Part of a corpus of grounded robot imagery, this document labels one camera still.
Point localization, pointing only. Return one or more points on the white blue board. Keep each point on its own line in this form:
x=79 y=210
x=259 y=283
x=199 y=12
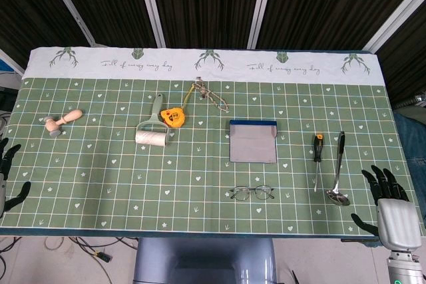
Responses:
x=8 y=78

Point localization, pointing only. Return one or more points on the blue denim cloth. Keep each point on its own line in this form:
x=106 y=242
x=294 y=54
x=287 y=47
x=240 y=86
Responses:
x=411 y=137

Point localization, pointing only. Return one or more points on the black orange screwdriver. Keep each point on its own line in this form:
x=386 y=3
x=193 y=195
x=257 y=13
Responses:
x=319 y=147

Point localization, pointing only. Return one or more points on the black wire-rim eyeglasses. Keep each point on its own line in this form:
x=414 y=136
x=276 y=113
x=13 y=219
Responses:
x=254 y=191

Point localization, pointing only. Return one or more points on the yellow tape measure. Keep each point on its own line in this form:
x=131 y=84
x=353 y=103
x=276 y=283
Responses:
x=172 y=117

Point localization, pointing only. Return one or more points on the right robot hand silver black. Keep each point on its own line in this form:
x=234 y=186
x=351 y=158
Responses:
x=397 y=221

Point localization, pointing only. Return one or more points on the blue glasses case grey lining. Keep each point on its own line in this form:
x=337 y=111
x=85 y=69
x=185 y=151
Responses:
x=253 y=146

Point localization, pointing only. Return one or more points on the white partition post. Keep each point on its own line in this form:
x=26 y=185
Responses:
x=261 y=8
x=396 y=18
x=151 y=4
x=68 y=4

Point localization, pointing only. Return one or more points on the black plug connector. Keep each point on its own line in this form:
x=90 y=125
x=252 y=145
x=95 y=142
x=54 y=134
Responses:
x=103 y=257

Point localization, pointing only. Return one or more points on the green grid tablecloth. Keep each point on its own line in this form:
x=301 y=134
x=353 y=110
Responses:
x=100 y=171

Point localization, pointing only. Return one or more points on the grey blue robot torso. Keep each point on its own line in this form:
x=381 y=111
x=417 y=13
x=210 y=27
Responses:
x=203 y=260

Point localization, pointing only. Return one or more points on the left robot hand black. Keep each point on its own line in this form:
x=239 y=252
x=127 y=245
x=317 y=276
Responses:
x=4 y=164

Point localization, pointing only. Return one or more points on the green lint roller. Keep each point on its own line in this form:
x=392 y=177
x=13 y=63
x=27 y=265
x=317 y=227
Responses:
x=149 y=138

